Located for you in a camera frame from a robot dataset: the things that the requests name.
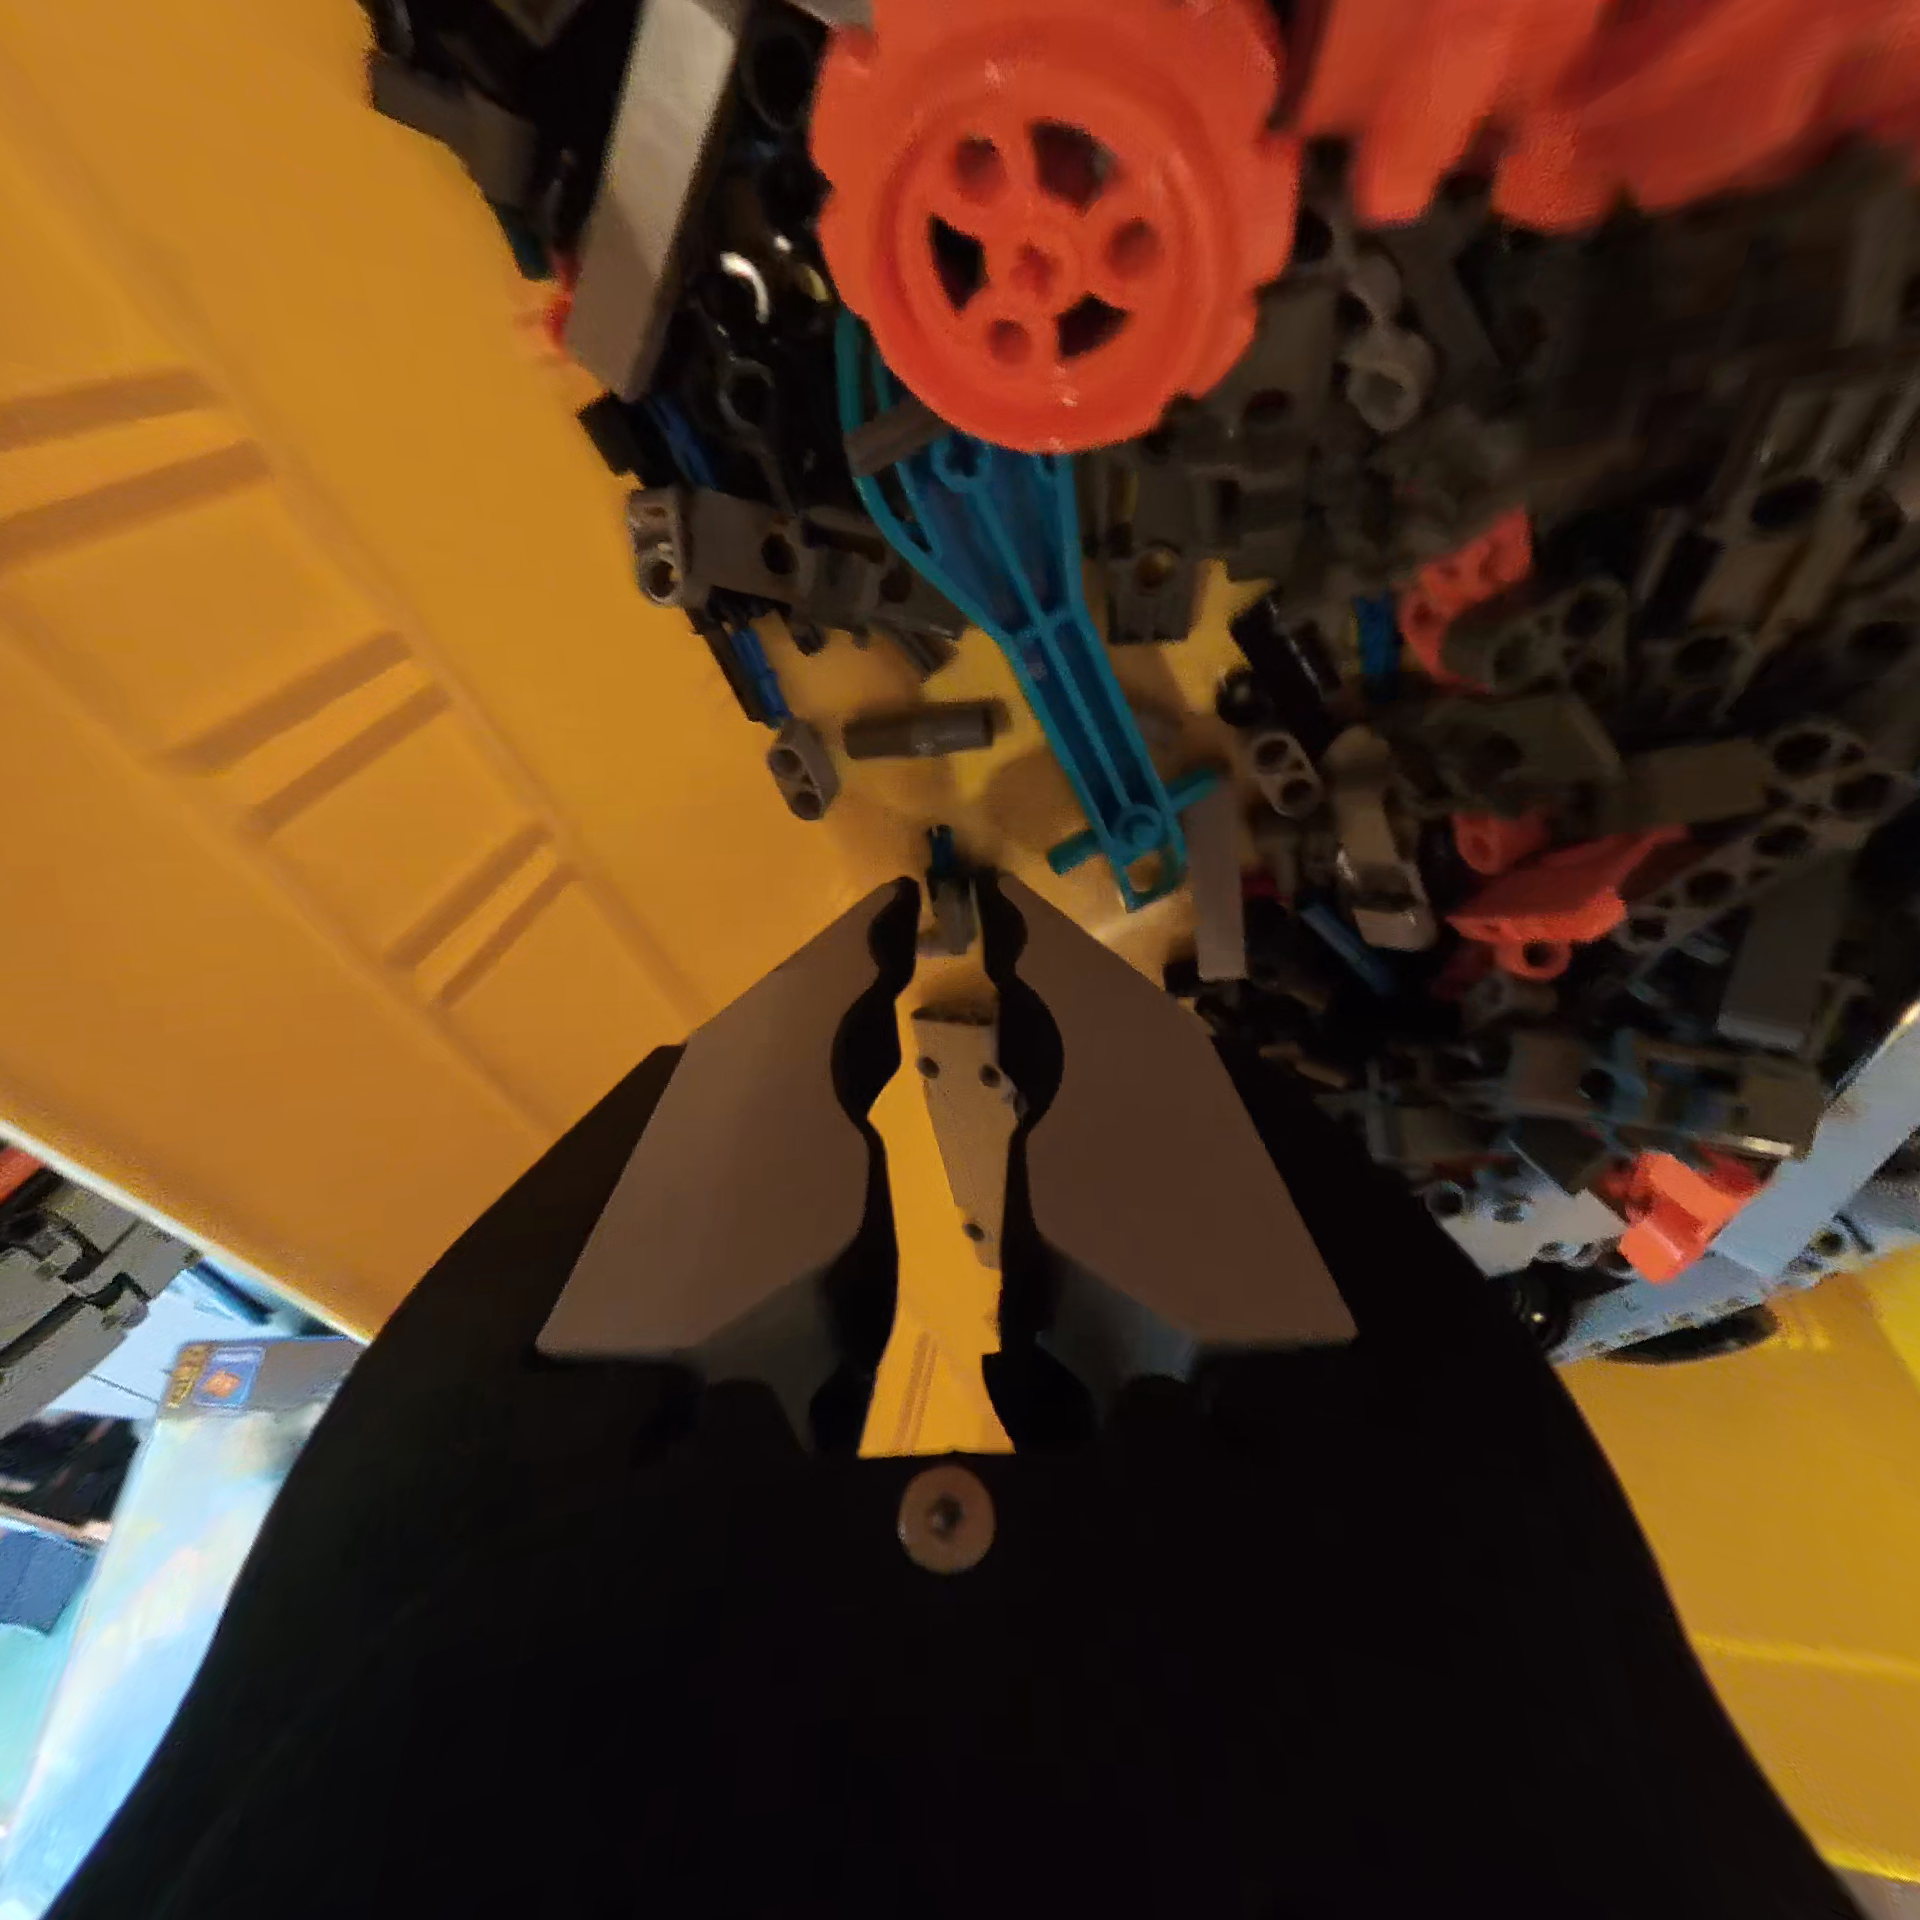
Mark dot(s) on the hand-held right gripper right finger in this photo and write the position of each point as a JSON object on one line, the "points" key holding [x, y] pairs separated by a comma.
{"points": [[1181, 1199]]}

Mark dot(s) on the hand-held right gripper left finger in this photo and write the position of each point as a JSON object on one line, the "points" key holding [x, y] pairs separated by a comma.
{"points": [[704, 1199]]}

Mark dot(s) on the grey toy pin blue tip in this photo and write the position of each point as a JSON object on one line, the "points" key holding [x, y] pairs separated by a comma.
{"points": [[951, 908]]}

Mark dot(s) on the yellow storage bin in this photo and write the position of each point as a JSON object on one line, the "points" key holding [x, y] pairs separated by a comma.
{"points": [[295, 752]]}

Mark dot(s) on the pile of toy building parts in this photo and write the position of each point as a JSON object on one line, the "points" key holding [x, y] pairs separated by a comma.
{"points": [[1648, 674]]}

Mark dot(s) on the grey toy plate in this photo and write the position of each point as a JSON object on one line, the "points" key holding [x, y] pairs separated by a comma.
{"points": [[659, 180]]}

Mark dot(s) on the narrow grey toy strip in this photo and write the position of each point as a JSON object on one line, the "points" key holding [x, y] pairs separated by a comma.
{"points": [[972, 1139]]}

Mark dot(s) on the blue toy robot box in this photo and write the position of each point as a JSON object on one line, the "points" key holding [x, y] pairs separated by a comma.
{"points": [[149, 1577]]}

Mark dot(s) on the orange toy gear wheel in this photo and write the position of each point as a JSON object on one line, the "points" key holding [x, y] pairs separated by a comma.
{"points": [[1396, 98], [1200, 347], [1678, 98]]}

